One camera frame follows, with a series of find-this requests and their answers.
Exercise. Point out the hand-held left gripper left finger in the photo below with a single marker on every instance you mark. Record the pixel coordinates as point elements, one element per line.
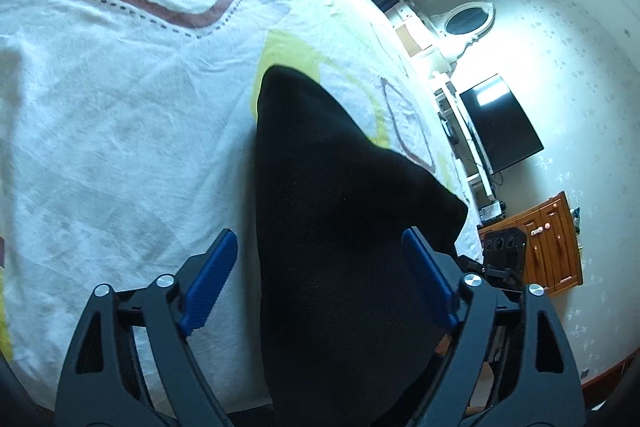
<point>210,282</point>

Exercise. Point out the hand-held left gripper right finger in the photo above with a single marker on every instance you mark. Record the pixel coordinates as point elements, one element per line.
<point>430,277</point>

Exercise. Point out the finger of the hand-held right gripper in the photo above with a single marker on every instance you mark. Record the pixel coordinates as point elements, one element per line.
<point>472,264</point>

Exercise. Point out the black studded pants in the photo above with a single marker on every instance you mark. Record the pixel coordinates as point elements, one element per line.
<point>340,257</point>

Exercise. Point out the small black box device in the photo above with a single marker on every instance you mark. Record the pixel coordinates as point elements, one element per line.
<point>492,212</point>

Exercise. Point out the wooden cabinet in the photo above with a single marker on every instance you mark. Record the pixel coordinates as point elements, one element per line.
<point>550,242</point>

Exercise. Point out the white television stand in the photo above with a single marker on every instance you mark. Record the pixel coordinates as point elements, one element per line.
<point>477,179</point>

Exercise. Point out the black flat television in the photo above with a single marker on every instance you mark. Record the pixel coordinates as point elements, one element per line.
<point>500,127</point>

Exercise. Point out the printed white bed sheet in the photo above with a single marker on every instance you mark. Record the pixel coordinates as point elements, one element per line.
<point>125,132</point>

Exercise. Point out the white oval vanity mirror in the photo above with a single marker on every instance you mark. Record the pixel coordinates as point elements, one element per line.
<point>467,22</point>

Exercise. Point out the white dressing table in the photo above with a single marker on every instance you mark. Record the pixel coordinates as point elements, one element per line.
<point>410,27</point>

